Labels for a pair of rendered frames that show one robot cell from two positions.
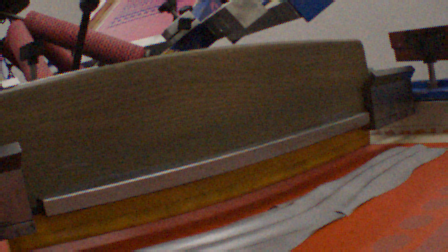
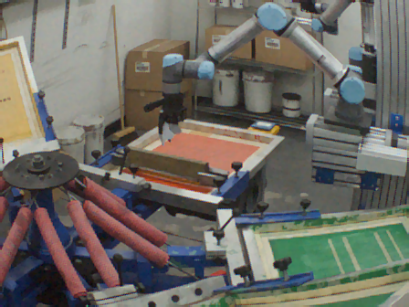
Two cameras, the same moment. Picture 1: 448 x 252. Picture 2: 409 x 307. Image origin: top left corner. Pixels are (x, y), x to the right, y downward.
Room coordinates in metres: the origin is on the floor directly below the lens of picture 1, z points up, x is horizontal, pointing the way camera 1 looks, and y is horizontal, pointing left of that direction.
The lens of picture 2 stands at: (1.24, 2.20, 1.99)
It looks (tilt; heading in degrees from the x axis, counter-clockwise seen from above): 22 degrees down; 245
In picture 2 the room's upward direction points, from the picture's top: 1 degrees clockwise
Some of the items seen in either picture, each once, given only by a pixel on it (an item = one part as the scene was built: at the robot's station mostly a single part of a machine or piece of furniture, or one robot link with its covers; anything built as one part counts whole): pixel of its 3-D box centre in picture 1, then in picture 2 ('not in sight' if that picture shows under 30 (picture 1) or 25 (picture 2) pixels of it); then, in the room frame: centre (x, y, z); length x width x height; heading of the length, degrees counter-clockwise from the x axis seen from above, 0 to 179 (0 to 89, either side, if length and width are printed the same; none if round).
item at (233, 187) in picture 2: not in sight; (227, 191); (0.22, 0.24, 0.97); 0.30 x 0.05 x 0.07; 40
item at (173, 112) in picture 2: not in sight; (172, 107); (0.36, 0.04, 1.26); 0.09 x 0.08 x 0.12; 130
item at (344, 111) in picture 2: not in sight; (350, 104); (-0.30, 0.35, 1.31); 0.15 x 0.15 x 0.10
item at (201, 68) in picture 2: not in sight; (199, 68); (0.27, 0.08, 1.41); 0.11 x 0.11 x 0.08; 54
